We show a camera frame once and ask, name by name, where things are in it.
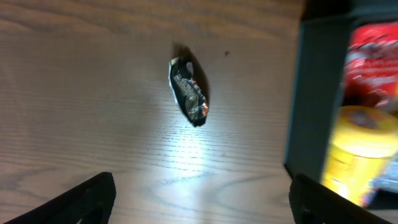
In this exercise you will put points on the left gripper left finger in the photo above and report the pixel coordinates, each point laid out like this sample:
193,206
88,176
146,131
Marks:
91,202

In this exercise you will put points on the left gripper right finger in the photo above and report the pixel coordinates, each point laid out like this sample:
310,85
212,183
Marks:
313,203

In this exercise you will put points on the yellow Mentos gum bottle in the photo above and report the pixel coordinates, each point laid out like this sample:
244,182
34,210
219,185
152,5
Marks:
361,144

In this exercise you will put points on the black candy wrapper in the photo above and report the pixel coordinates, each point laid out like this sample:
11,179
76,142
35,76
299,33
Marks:
187,94

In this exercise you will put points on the red candy bag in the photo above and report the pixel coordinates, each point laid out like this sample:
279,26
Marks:
370,77

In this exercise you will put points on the black box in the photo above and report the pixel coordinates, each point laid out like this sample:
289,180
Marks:
325,32

